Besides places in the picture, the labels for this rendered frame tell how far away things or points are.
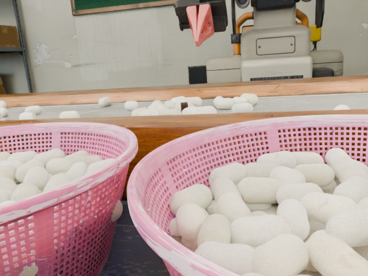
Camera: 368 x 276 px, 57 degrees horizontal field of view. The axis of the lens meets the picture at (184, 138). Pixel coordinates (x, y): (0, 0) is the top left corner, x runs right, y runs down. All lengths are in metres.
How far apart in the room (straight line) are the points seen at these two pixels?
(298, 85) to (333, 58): 0.74
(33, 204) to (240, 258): 0.10
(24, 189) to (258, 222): 0.18
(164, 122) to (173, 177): 0.13
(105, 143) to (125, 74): 2.43
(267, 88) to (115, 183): 0.52
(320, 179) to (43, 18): 2.93
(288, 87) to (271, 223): 0.54
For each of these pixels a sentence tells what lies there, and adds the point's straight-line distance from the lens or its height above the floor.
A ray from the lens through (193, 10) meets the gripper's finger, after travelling 0.70.
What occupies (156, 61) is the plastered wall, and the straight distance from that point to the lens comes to 2.69.
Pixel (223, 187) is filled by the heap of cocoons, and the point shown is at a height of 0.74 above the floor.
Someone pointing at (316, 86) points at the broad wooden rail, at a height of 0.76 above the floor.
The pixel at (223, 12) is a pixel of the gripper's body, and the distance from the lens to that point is 0.74.
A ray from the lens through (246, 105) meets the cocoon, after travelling 0.51.
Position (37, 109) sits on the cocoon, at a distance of 0.73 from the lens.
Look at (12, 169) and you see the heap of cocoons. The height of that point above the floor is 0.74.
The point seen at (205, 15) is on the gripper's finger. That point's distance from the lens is 0.69.
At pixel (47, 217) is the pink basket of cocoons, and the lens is 0.20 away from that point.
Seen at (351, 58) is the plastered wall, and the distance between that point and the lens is 2.65.
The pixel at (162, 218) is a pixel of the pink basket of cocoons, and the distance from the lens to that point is 0.22.
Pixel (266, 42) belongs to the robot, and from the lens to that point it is 1.16.
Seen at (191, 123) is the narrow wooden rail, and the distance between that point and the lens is 0.35.
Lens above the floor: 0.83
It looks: 14 degrees down
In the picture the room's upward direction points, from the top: 4 degrees counter-clockwise
